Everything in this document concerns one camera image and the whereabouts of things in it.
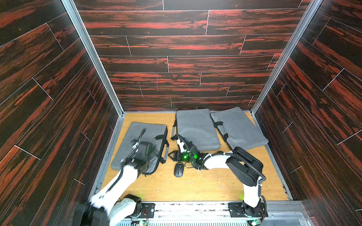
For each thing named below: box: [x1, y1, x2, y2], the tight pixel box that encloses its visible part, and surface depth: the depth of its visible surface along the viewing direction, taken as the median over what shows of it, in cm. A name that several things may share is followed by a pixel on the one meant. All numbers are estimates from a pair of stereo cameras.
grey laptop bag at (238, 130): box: [209, 106, 269, 151], surface depth 108 cm
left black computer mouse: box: [173, 161, 185, 178], surface depth 88 cm
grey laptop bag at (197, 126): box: [175, 108, 221, 153], surface depth 110 cm
